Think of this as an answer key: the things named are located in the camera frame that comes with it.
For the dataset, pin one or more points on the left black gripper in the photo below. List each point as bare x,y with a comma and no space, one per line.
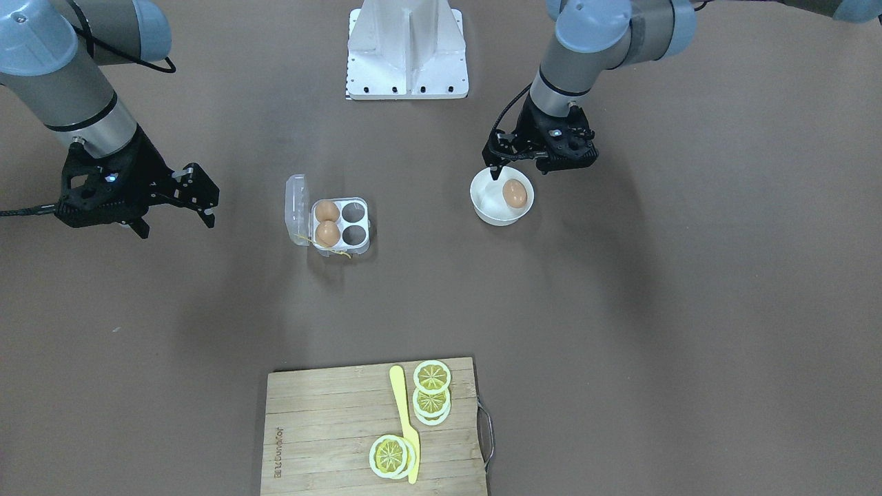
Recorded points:
531,127

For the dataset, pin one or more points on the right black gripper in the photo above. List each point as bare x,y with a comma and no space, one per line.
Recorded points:
147,167

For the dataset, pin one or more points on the brown egg from bowl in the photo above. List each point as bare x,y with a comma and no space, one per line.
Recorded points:
515,194

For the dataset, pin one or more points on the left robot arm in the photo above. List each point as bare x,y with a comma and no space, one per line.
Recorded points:
590,37

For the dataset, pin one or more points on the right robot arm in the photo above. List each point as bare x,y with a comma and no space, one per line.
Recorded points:
52,53

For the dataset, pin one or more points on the brown egg rear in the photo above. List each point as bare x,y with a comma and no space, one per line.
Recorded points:
326,211

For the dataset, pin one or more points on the brown egg front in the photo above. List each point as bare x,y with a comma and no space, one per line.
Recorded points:
327,234

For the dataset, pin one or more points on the clear plastic egg box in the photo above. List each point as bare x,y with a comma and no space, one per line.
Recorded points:
338,226

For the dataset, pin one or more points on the white bowl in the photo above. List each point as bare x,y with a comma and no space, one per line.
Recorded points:
487,197

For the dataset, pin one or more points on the lemon slice top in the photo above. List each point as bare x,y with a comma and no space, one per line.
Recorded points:
432,376

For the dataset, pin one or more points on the yellow plastic knife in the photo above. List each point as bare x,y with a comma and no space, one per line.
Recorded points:
399,385

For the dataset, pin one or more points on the bamboo cutting board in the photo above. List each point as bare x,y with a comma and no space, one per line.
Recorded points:
320,425

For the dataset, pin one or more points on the lemon slice bottom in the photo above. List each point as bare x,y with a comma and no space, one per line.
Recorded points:
392,457

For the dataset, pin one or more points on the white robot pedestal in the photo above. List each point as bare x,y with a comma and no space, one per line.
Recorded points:
406,50

